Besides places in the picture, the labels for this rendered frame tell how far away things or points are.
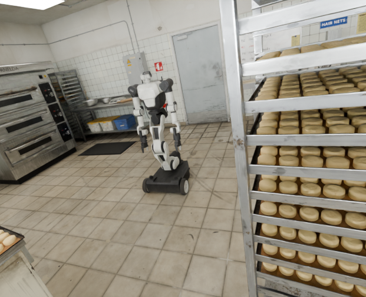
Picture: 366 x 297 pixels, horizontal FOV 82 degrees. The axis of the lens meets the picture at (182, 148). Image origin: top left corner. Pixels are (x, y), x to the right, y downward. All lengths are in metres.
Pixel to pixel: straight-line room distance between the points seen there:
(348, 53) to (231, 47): 0.22
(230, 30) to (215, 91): 4.47
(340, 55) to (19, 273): 1.52
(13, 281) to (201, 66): 4.51
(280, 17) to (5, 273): 1.46
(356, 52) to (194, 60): 4.54
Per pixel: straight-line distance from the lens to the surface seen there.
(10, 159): 4.78
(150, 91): 2.44
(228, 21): 0.52
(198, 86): 5.03
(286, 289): 1.68
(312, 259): 0.88
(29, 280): 1.51
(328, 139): 0.58
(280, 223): 0.73
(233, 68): 0.52
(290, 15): 0.53
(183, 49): 5.05
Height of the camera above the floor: 1.55
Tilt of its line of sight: 23 degrees down
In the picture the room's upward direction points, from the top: 12 degrees counter-clockwise
